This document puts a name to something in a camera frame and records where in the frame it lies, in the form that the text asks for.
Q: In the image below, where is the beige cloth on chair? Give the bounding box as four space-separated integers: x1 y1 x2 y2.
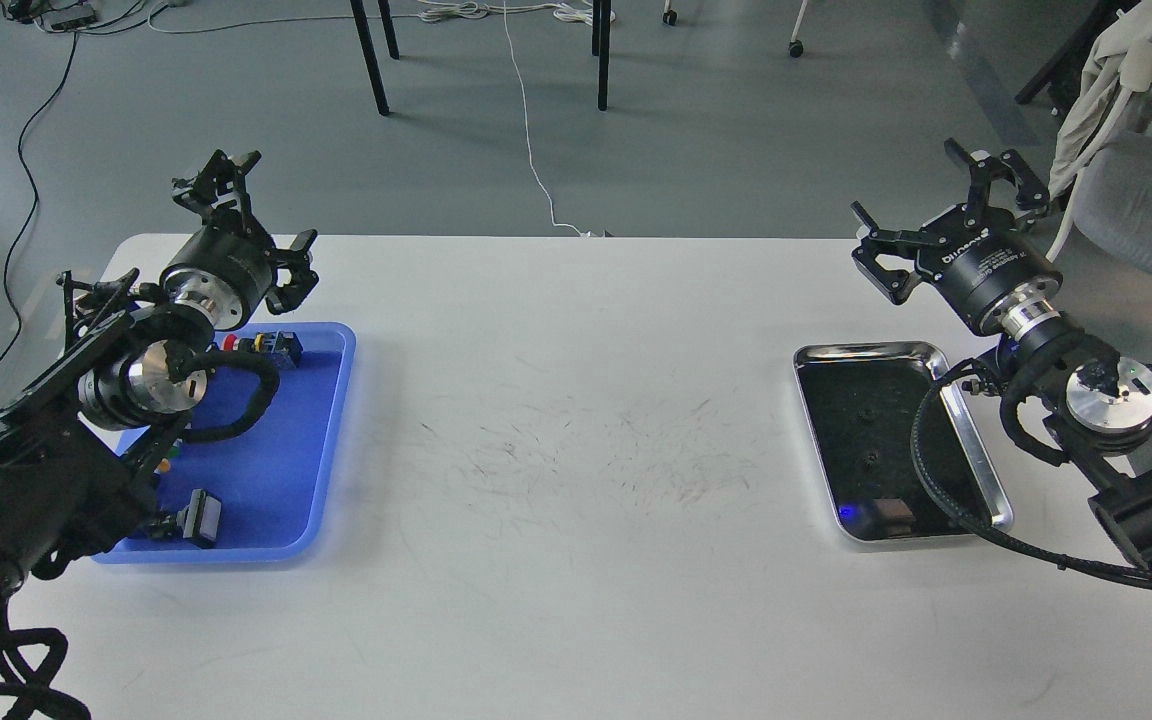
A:
1048 1 1152 199

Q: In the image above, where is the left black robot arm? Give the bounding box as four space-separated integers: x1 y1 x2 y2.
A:
0 150 319 719

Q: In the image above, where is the white floor cable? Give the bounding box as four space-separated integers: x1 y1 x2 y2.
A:
416 0 617 238

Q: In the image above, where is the black floor cable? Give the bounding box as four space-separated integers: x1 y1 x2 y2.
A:
0 30 82 441

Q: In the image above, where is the black table leg right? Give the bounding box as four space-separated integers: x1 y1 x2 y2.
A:
590 0 613 111

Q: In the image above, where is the black table leg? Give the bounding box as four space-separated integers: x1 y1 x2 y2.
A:
349 0 401 118
590 0 613 111

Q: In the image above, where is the black square switch module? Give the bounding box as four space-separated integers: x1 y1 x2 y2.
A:
143 488 223 550

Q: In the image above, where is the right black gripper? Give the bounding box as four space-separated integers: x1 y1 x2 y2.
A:
850 138 1063 338

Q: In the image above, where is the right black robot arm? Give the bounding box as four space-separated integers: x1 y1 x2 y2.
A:
850 138 1152 591

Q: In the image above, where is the shiny metal tray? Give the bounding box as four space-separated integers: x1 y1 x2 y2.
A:
794 340 1014 550

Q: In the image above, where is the black table leg left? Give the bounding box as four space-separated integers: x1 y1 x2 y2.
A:
349 0 401 118

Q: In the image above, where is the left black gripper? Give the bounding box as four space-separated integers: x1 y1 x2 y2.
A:
160 150 319 331

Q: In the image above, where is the blue plastic tray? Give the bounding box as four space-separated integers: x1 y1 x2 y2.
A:
93 323 356 564

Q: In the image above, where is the red push button switch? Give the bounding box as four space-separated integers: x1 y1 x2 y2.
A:
218 331 303 370

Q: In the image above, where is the black power strip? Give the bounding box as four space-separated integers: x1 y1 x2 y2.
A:
1 1 99 33

